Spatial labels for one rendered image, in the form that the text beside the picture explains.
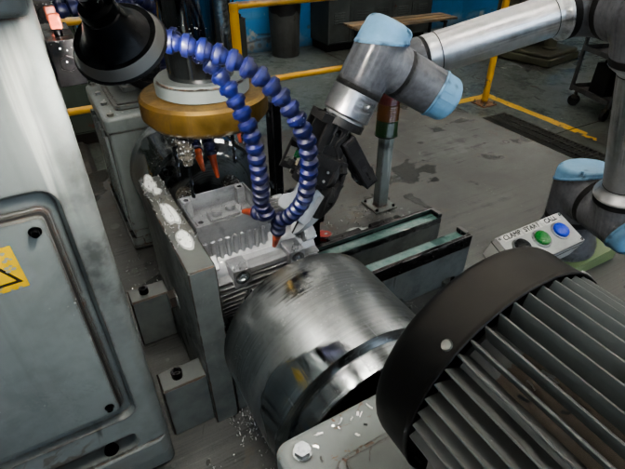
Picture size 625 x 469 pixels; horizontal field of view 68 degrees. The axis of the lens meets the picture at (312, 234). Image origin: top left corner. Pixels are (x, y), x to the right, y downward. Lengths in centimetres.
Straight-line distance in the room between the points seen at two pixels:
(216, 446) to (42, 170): 55
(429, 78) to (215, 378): 58
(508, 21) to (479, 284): 71
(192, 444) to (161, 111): 55
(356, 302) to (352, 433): 16
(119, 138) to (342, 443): 89
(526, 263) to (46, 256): 45
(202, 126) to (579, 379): 50
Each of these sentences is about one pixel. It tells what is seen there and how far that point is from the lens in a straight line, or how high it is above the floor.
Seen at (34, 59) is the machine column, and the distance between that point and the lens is 48.
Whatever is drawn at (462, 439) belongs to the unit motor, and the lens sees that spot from 29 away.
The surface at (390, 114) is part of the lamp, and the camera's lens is 127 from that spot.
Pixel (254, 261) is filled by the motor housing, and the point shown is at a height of 106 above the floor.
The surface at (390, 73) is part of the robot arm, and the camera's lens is 73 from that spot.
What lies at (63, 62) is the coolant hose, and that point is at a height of 144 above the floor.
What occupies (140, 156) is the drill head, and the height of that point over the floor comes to 111.
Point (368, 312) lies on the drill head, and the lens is 55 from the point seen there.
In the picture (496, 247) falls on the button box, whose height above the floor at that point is 106.
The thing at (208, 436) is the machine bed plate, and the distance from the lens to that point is 89.
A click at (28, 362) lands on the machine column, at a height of 112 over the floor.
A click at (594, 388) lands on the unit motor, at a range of 28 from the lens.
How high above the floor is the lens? 155
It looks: 36 degrees down
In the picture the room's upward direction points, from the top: straight up
